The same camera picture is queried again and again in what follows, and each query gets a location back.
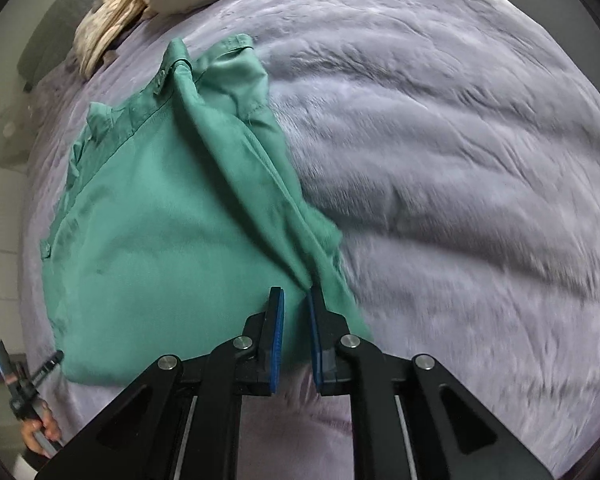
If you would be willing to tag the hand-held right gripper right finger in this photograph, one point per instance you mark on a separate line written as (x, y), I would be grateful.
(320, 340)

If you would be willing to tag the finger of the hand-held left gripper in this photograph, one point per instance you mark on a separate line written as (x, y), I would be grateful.
(47, 364)
(2, 360)

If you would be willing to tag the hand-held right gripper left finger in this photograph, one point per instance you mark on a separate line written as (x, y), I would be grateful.
(275, 340)

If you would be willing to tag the green button-up shirt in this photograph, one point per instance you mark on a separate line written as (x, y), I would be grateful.
(180, 240)

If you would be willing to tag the person's left hand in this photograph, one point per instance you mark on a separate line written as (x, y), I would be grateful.
(37, 435)

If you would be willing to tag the purple fluffy blanket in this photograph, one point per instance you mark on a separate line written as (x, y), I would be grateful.
(430, 160)

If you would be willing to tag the white standing fan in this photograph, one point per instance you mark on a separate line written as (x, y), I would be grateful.
(10, 132)

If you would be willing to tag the grey padded headboard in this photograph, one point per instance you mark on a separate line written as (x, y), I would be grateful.
(60, 20)

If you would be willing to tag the beige crumpled quilt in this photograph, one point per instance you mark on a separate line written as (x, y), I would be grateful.
(112, 20)

